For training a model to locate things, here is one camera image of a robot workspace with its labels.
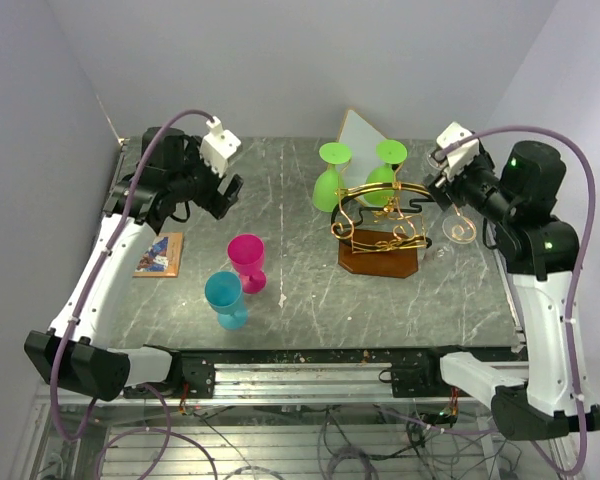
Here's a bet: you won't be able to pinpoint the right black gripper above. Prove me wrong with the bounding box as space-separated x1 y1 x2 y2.
423 151 518 225

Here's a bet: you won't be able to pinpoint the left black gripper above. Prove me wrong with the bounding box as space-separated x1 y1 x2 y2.
169 136 244 219

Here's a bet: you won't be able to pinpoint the clear glass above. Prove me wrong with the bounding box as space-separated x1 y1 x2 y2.
426 148 447 171
431 212 477 260

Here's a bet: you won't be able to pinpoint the pink wine glass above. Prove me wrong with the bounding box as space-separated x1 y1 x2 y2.
227 234 267 294

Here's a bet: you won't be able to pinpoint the green wine glass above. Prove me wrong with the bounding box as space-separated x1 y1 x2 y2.
312 142 352 212
364 139 408 207

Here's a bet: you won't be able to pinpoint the blue wine glass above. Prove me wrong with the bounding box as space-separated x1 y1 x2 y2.
204 271 248 330

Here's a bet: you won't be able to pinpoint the gold wire glass rack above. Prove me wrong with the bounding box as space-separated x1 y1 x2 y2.
329 179 479 280

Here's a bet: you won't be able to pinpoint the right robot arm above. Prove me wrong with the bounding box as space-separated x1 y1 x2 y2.
420 140 600 441

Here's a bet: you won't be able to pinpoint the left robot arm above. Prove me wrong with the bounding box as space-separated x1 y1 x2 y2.
24 119 243 401

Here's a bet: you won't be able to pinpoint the orange picture card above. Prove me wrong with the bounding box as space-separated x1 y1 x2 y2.
134 232 184 278

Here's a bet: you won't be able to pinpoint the gold framed mirror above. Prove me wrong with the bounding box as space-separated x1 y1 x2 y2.
337 108 386 188

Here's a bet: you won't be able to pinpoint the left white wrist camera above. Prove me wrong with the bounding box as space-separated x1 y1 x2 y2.
199 116 242 178

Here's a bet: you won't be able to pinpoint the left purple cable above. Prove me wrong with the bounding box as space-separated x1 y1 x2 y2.
49 109 219 444

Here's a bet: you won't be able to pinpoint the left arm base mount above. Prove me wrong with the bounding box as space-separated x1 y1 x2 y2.
121 346 216 399

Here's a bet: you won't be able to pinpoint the aluminium frame rail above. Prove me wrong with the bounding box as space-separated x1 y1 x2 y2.
32 360 564 407

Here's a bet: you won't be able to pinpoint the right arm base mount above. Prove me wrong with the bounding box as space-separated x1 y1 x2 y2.
378 346 469 398

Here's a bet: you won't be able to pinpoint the loose cables under table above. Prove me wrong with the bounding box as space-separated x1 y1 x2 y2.
94 399 531 480

